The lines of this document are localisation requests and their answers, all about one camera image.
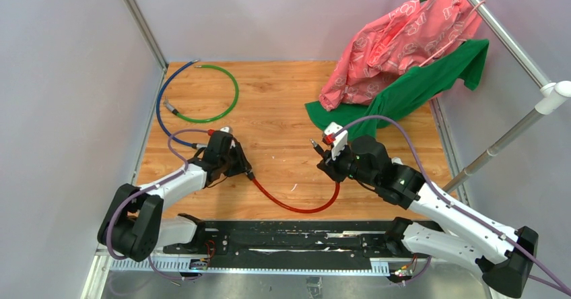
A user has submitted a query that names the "pink clothes hanger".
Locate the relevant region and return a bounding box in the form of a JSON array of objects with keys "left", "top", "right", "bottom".
[{"left": 419, "top": 0, "right": 485, "bottom": 67}]

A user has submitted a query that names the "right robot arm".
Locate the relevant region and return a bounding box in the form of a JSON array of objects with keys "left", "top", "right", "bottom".
[{"left": 312, "top": 136, "right": 539, "bottom": 298}]

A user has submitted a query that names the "red cable lock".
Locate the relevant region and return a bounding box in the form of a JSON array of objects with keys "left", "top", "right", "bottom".
[{"left": 244, "top": 139, "right": 341, "bottom": 214}]

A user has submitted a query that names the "green cable lock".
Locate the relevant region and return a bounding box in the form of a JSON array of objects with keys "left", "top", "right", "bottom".
[{"left": 161, "top": 62, "right": 240, "bottom": 124}]

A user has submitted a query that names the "blue cable lock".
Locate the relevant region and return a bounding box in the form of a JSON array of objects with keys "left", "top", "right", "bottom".
[{"left": 155, "top": 59, "right": 199, "bottom": 137}]

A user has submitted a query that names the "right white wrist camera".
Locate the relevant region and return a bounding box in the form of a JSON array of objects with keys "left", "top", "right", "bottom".
[{"left": 323, "top": 122, "right": 348, "bottom": 161}]

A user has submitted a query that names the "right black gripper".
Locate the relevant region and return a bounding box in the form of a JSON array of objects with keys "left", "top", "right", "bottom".
[{"left": 317, "top": 141, "right": 378, "bottom": 187}]

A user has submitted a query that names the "metal clothes rack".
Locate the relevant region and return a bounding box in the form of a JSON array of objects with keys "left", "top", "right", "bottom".
[{"left": 431, "top": 0, "right": 570, "bottom": 199}]

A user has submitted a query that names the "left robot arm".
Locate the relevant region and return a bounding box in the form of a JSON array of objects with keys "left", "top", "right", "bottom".
[{"left": 97, "top": 130, "right": 252, "bottom": 262}]

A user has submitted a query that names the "pink patterned garment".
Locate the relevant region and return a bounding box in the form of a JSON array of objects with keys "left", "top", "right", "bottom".
[{"left": 318, "top": 0, "right": 482, "bottom": 111}]

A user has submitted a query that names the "green t-shirt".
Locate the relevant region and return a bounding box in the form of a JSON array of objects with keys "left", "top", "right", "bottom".
[{"left": 305, "top": 39, "right": 490, "bottom": 130}]

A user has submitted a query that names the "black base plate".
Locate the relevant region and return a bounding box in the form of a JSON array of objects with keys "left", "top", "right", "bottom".
[{"left": 164, "top": 220, "right": 413, "bottom": 271}]

